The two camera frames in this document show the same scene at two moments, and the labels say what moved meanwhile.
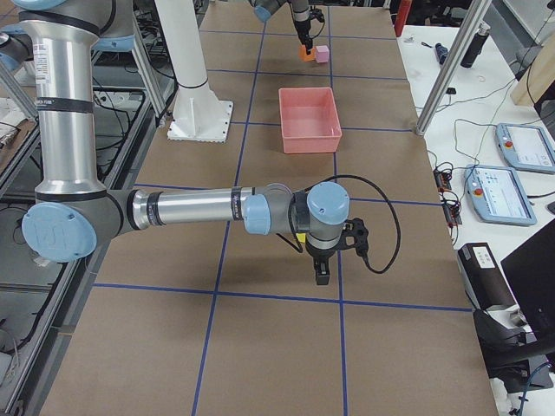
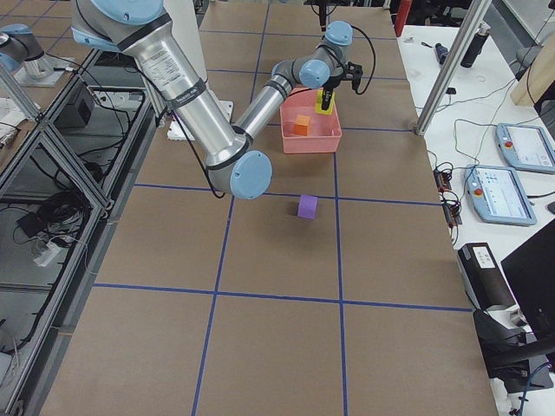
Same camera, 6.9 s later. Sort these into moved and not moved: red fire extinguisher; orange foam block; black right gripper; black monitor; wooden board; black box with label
Moved: orange foam block; black right gripper
Not moved: black box with label; black monitor; wooden board; red fire extinguisher
